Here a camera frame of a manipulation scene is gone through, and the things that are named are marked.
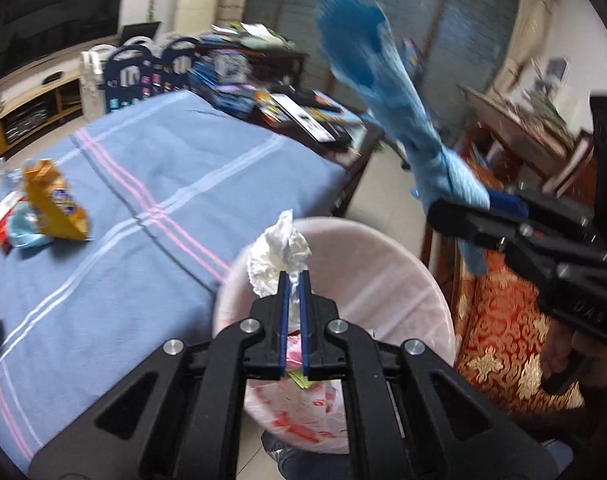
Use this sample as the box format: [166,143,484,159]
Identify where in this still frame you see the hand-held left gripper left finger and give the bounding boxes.
[28,271,290,480]

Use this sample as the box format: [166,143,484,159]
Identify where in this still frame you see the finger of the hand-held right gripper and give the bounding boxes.
[486,190,530,219]
[427,199,515,252]

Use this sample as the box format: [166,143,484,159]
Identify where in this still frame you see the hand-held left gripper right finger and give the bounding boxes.
[302,271,559,480]

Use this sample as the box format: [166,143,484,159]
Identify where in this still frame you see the white tissue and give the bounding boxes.
[246,210,313,297]

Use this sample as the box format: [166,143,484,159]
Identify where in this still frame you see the pink trash bin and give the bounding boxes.
[212,216,457,456]

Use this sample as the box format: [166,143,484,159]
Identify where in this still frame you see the blue striped plastic bag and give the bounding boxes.
[316,0,490,276]

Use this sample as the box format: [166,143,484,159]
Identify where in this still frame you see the red packet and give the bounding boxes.
[0,194,23,233]

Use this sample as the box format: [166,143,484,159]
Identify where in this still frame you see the clear printed snack bag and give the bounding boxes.
[0,157,23,192]

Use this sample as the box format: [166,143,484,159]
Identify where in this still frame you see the person's right hand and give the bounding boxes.
[568,335,607,402]

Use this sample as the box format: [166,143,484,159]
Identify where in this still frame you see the dark wooden sofa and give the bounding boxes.
[420,125,599,423]

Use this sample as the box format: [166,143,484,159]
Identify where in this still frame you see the wooden console table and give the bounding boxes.
[461,85,599,202]

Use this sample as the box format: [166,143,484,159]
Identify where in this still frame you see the red gold patterned cushion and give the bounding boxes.
[456,255,584,415]

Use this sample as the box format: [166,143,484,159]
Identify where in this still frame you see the person's left shoe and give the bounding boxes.
[261,435,353,480]

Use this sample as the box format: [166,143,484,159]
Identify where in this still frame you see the blue striped blanket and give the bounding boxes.
[0,90,347,473]

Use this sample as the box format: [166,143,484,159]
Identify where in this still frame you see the pile of colourful booklets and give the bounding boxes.
[254,87,365,144]

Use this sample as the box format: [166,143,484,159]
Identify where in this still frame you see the yellow snack bag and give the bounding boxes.
[22,158,92,241]

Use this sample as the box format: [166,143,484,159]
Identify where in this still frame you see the blue toy box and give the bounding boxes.
[190,52,255,112]

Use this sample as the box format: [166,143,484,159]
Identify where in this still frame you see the navy fence panel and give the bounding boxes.
[104,45,158,109]
[161,36,203,92]

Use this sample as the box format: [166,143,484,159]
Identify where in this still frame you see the pile of papers and books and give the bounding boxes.
[208,21,295,52]

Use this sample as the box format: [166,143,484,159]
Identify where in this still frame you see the white fence panel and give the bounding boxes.
[120,35,155,52]
[80,47,109,117]

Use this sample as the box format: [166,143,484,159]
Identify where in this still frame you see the black audio amplifier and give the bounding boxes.
[4,102,49,143]

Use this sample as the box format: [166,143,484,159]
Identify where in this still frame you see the black laptop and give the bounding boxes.
[118,21,163,44]

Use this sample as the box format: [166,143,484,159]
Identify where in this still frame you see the wooden tv cabinet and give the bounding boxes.
[0,67,84,161]

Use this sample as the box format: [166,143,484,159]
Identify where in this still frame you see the large black television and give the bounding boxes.
[0,0,129,56]

